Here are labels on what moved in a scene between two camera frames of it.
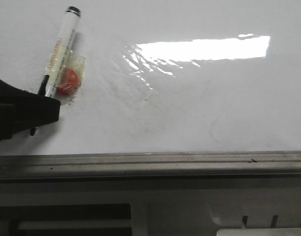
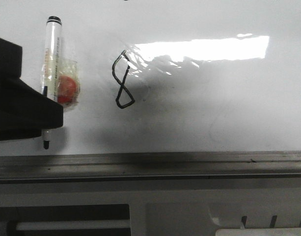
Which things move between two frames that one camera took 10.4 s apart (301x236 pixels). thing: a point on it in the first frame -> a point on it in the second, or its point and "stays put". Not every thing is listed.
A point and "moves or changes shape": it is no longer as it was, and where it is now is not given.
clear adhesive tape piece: x=64 y=73 moves or changes shape
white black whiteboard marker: x=50 y=82 -> x=52 y=66
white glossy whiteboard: x=163 y=76 stays put
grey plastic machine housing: x=227 y=206 stays put
